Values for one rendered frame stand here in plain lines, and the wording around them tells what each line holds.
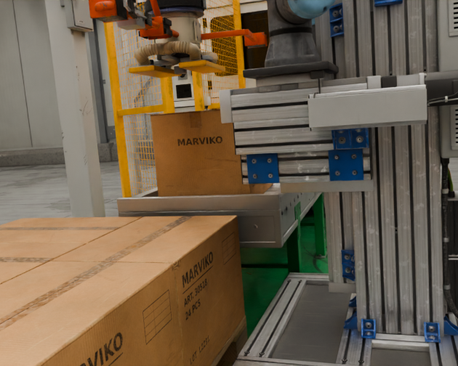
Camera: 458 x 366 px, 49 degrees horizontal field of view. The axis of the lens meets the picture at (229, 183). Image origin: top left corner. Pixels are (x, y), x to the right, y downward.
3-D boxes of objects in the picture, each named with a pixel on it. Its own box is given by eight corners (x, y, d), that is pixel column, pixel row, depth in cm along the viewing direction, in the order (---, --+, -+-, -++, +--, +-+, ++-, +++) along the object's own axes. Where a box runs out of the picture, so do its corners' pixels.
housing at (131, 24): (125, 30, 154) (123, 15, 153) (146, 27, 152) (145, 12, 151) (115, 27, 147) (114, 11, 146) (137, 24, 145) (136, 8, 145)
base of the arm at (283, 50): (323, 66, 143) (322, 30, 141) (315, 62, 129) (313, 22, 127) (272, 72, 148) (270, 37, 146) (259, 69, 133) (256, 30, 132)
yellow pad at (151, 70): (159, 78, 215) (158, 66, 215) (182, 75, 213) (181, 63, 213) (128, 72, 182) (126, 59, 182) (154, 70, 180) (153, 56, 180)
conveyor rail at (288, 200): (334, 169, 416) (332, 146, 413) (339, 168, 414) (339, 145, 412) (270, 244, 199) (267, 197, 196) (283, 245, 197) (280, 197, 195)
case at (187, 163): (200, 186, 272) (193, 112, 266) (273, 184, 262) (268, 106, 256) (158, 209, 214) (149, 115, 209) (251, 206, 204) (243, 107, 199)
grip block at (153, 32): (147, 40, 175) (145, 22, 175) (174, 37, 173) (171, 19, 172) (137, 37, 167) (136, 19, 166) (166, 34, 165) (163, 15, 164)
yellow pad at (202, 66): (202, 73, 211) (201, 61, 211) (225, 71, 209) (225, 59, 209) (178, 67, 178) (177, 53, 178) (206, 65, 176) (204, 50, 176)
